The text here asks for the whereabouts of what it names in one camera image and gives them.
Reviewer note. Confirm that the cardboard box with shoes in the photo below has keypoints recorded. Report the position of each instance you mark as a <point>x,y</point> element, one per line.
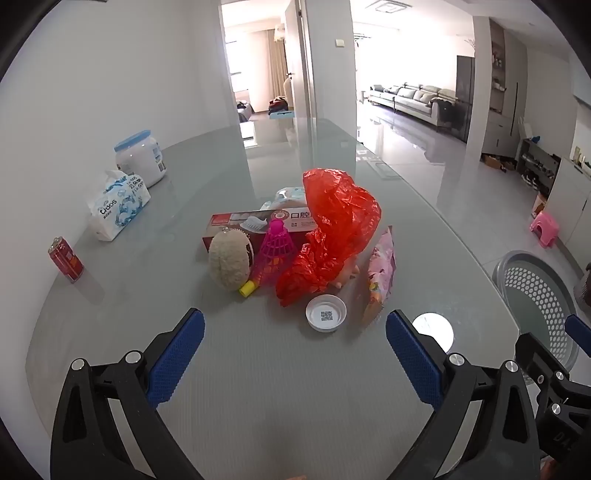
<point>496,161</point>

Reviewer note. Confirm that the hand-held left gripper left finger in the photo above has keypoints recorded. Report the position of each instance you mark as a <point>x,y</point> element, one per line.
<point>178,355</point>

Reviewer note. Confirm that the red toothpaste box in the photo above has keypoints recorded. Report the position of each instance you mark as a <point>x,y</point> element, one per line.
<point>295,216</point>

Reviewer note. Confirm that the open shoe rack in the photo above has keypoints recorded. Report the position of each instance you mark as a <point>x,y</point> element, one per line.
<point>538,164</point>

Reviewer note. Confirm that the red drink can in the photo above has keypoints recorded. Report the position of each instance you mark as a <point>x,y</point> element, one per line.
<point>67,261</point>

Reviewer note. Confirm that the pink plastic stool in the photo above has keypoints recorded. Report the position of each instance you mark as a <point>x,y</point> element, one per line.
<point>545,228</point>

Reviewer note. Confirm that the beige curtain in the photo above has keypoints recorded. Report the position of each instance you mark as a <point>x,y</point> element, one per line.
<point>277,69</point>

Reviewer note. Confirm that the grey sofa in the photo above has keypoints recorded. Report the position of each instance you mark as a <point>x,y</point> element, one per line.
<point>415,99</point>

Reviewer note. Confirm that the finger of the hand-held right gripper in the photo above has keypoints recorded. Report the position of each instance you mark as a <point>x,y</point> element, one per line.
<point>578,328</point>
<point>531,350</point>

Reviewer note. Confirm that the white round lid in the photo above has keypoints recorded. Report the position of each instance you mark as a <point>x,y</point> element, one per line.
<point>318,323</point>

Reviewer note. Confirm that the pink snack packet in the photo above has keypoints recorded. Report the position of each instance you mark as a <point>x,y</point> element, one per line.
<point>381,267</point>

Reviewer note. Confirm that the red plastic bag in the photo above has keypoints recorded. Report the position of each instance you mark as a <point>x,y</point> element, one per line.
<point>341,207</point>

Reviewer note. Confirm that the beige plush toy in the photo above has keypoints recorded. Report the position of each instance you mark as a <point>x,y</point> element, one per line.
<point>228,263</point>

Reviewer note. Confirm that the blue white tissue pack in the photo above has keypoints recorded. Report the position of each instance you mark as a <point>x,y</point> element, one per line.
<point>117,207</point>

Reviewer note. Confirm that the pink plastic shuttlecock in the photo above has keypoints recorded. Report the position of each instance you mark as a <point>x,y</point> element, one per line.
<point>277,244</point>

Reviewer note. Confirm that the white low cabinet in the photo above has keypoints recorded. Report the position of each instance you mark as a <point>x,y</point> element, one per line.
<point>572,203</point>

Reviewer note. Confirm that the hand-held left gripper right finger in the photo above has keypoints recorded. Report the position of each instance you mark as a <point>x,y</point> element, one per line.
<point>413,355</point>

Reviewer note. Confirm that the white jar with blue lid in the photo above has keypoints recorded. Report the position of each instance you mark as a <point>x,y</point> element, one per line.
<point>138,161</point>

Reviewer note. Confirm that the grey perforated plastic basket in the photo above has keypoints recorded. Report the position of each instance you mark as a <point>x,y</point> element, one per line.
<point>531,286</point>

